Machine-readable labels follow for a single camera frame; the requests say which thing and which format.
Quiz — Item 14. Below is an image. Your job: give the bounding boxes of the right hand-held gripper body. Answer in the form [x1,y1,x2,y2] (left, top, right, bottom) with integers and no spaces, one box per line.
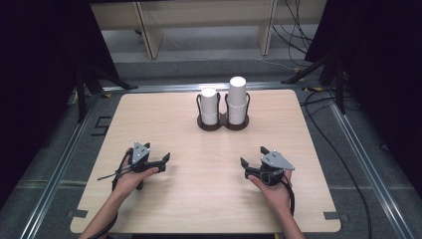
[244,150,296,187]

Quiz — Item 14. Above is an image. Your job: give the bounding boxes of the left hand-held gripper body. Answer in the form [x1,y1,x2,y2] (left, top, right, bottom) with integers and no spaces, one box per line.
[126,141,160,192]

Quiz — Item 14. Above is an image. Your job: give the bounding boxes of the dark brown double cup holder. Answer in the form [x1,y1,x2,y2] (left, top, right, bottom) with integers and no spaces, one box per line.
[196,92,251,132]

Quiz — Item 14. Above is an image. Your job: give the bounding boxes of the short stack of white cups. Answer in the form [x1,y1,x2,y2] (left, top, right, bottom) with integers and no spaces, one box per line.
[200,87,219,126]

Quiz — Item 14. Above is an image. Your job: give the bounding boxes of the person's left hand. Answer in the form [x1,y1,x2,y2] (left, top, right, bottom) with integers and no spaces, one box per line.
[111,148,160,201]

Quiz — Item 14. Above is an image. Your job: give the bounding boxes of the person's right hand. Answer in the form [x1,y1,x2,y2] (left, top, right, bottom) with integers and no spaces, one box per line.
[247,168,294,214]

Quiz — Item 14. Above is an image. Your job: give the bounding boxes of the tall stack of white cups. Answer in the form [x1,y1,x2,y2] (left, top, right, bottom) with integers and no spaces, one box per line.
[227,76,248,125]

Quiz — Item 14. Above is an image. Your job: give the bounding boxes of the grey tape strip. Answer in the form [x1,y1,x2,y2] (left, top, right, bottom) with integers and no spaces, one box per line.
[322,211,350,223]
[67,208,90,220]

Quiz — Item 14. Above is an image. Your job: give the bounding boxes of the black stand legs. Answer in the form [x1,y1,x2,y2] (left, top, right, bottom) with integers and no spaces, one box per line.
[75,63,139,124]
[281,49,348,116]

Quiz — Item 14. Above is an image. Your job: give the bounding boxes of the dark curtain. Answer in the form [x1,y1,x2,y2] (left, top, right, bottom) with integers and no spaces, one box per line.
[0,0,120,207]
[304,0,422,190]

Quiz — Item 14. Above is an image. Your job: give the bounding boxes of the beige wooden furniture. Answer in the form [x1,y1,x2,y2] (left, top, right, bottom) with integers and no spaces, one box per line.
[90,0,327,61]

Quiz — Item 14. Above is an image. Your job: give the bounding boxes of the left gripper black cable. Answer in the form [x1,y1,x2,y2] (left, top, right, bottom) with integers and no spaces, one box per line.
[89,148,134,239]

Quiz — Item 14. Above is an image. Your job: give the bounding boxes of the long black floor cable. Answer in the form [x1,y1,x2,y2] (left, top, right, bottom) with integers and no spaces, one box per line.
[299,88,373,239]

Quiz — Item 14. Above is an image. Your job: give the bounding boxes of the metal floor rail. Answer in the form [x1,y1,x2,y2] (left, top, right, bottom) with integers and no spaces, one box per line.
[19,95,103,239]
[327,99,416,239]

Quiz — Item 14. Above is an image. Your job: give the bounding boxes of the bundle of black cables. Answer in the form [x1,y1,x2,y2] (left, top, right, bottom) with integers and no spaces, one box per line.
[272,0,315,68]

